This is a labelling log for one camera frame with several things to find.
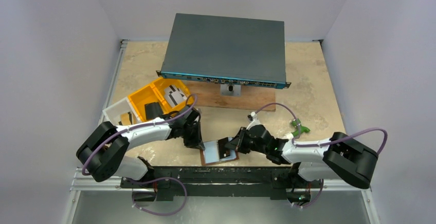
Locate brown leather card holder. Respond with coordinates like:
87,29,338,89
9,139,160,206
200,137,239,166

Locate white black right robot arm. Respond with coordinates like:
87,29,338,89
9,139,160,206
225,125,379,189

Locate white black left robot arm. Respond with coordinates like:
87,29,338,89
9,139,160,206
76,105,205,182

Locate white cards in bin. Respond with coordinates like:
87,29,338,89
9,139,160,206
164,85,187,108

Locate black card in bin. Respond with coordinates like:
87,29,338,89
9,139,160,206
144,102,163,121

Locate brown wooden board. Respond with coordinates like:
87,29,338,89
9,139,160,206
184,81,276,110

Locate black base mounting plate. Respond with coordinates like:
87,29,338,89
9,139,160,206
120,166,320,202

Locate yellow plastic bin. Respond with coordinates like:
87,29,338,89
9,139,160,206
128,78,191,122

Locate green toy figure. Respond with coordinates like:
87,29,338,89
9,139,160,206
288,119,311,138

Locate white plastic bin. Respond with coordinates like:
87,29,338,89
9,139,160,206
102,97,140,125

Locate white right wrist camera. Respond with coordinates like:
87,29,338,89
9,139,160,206
246,111,261,130

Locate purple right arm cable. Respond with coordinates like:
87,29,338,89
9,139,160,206
249,102,389,157

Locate grey metal camera stand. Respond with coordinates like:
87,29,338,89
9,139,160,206
220,84,241,97

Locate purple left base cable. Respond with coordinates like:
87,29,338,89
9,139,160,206
131,177,189,217

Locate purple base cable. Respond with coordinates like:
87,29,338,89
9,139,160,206
131,177,189,217
291,180,323,210

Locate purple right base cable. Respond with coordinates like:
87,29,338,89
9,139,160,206
291,180,323,210

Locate grey blue network switch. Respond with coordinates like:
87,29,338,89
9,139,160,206
156,13,290,89

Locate aluminium frame rail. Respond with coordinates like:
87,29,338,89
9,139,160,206
69,39,130,193

